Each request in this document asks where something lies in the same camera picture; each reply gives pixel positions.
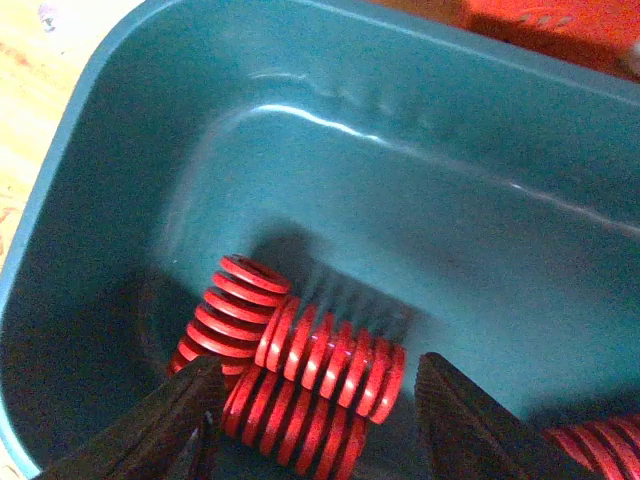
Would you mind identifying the red spring right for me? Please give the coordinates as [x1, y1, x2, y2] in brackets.
[542, 414, 640, 480]

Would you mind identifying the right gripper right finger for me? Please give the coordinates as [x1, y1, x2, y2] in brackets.
[414, 352, 593, 479]

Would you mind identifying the teal plastic tray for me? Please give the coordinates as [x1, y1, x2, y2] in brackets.
[1, 1, 639, 479]

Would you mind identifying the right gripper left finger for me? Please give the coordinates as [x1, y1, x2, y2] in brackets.
[37, 355, 225, 479]

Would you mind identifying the large red spring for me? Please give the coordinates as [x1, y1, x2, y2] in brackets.
[255, 296, 407, 424]
[222, 365, 368, 479]

